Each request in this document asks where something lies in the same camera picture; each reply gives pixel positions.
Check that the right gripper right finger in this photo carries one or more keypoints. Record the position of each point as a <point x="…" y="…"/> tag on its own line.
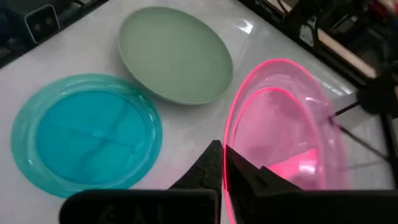
<point x="248" y="186"/>

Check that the black metal table frame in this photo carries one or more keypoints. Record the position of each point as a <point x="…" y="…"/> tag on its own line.
<point x="84" y="7"/>

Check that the black camera box white rim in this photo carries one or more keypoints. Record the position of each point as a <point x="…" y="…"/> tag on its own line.
<point x="42" y="25"/>

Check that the wooden table side board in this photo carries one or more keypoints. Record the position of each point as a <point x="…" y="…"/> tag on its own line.
<point x="345" y="51"/>

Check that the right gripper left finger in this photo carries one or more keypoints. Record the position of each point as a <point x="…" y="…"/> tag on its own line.
<point x="205" y="174"/>

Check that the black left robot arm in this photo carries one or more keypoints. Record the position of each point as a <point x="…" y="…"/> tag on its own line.
<point x="292" y="15"/>

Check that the pale green plate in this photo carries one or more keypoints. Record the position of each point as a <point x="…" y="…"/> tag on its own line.
<point x="174" y="56"/>

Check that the translucent teal plate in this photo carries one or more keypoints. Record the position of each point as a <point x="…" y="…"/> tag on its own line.
<point x="90" y="137"/>

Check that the translucent pink plate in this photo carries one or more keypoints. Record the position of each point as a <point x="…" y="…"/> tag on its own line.
<point x="280" y="130"/>

